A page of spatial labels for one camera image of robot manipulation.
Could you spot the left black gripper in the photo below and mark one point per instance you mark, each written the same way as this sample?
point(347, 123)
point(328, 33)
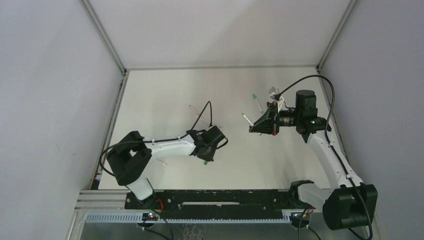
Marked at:
point(205, 155)

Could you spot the white green marker pen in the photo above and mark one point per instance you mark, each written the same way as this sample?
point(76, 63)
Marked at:
point(247, 120)

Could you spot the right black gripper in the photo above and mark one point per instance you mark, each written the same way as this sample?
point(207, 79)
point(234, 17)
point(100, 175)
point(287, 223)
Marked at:
point(272, 119)

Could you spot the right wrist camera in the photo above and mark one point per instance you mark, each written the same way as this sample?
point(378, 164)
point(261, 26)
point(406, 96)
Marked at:
point(276, 96)

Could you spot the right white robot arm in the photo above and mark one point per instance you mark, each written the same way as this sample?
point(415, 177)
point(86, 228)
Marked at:
point(349, 202)

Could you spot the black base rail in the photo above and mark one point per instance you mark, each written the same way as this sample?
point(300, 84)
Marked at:
point(227, 205)

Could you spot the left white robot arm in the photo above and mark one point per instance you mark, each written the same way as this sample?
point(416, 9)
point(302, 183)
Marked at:
point(129, 158)

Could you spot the white red marker pen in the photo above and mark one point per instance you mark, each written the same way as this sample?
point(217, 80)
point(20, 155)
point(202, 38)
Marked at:
point(197, 114)

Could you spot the white teal marker pen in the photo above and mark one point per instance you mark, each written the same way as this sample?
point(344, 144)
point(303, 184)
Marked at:
point(257, 103)

